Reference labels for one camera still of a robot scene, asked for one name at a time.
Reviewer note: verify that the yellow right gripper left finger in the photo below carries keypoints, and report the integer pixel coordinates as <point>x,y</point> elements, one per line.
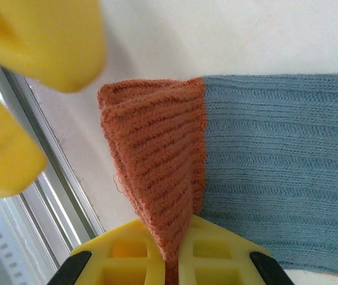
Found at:
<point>121,258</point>

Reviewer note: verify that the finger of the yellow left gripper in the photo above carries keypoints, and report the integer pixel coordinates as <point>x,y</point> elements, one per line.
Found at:
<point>44,41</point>
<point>2,154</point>

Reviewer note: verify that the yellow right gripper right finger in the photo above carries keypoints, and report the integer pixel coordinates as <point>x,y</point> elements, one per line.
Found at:
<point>222,258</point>

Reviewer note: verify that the grey-blue sock with orange cuff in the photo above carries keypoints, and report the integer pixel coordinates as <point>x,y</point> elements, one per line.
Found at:
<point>275,148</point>

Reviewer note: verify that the aluminium rail frame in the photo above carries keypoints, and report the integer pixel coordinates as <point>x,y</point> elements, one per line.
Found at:
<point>53,166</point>

